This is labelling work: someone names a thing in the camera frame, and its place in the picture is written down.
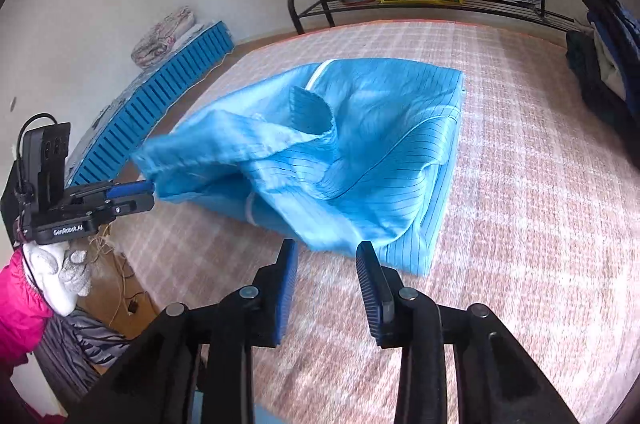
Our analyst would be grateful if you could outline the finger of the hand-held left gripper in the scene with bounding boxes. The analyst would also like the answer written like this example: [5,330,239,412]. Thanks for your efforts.
[92,196,156,225]
[63,180,155,208]

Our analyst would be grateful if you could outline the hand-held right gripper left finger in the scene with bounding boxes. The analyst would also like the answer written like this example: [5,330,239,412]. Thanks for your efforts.
[70,238,300,424]

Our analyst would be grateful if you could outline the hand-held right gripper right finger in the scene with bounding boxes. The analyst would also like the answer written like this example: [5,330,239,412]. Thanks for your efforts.
[355,240,581,424]

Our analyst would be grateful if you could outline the blue striped garment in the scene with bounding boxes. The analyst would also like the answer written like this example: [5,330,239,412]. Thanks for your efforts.
[131,59,467,278]

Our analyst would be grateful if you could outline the person's left forearm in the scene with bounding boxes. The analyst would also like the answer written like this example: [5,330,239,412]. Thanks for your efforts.
[0,249,54,371]

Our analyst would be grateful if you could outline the dark blue clothes pile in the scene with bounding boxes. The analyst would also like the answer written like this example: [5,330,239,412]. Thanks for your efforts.
[565,0,640,155]

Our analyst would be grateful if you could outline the person's left hand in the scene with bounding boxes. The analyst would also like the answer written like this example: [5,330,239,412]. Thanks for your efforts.
[22,240,94,318]

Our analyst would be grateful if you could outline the blue ribbed mat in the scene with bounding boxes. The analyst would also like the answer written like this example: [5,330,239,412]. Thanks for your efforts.
[65,21,236,190]

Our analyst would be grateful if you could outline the grey striped cloth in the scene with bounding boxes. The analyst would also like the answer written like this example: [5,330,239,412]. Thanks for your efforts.
[37,309,134,406]

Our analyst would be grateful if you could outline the folded floral cloth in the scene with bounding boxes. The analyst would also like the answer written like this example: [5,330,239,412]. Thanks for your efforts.
[131,6,197,70]

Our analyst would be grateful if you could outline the pink plaid blanket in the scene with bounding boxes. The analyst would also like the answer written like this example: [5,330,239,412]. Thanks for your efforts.
[107,21,640,424]

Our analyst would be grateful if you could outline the beige floor cables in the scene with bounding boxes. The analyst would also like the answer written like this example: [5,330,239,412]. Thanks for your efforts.
[90,224,147,321]

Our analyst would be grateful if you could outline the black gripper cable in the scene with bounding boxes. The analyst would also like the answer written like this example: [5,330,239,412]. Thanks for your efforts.
[15,113,59,141]

